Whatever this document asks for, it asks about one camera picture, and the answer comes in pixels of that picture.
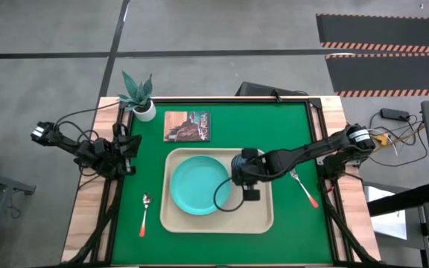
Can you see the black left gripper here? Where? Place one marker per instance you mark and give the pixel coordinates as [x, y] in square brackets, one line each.
[119, 145]

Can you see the black power adapter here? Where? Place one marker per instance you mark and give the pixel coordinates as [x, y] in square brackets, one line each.
[395, 114]

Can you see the teal plastic plate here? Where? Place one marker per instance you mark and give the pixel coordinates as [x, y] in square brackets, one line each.
[196, 186]

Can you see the black orange-striped floor ramp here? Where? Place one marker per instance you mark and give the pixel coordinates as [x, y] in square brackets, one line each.
[382, 30]
[389, 74]

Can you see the black case behind table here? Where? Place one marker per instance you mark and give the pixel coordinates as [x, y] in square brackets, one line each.
[259, 89]

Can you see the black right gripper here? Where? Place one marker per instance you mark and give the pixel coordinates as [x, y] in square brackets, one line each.
[257, 171]

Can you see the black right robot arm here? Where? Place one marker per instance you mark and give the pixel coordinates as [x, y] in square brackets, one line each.
[311, 149]

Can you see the white paper sheet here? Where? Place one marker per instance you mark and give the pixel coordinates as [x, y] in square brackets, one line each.
[387, 223]

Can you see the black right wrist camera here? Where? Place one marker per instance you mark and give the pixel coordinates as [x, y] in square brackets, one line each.
[252, 194]

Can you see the black aluminium table frame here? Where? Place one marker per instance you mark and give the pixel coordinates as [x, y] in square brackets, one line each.
[317, 119]

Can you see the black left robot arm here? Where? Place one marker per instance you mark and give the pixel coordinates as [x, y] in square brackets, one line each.
[69, 145]

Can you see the black metal beam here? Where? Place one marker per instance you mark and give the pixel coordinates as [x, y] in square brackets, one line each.
[400, 201]

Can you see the white plant pot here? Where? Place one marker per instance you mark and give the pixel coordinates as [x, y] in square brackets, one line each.
[145, 113]

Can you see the blue faceted cup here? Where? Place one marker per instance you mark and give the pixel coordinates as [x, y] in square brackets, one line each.
[237, 161]

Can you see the Acadia picture book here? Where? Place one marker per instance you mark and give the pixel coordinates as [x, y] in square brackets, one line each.
[186, 126]

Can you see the green leafy plant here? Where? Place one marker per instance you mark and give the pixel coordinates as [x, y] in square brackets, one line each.
[138, 91]

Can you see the beige plastic tray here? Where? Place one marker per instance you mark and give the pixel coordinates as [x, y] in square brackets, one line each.
[251, 219]

